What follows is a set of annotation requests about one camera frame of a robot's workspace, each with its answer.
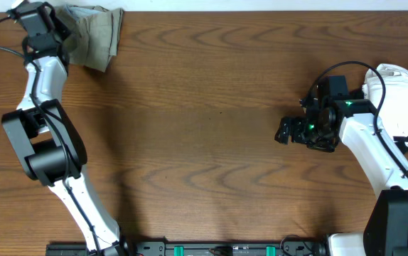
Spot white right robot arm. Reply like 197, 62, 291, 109
275, 100, 408, 255

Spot white folded garment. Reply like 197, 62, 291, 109
362, 63, 408, 140

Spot grey-green cotton shorts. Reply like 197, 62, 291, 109
55, 5, 124, 72

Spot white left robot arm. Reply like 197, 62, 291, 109
1, 1, 133, 255

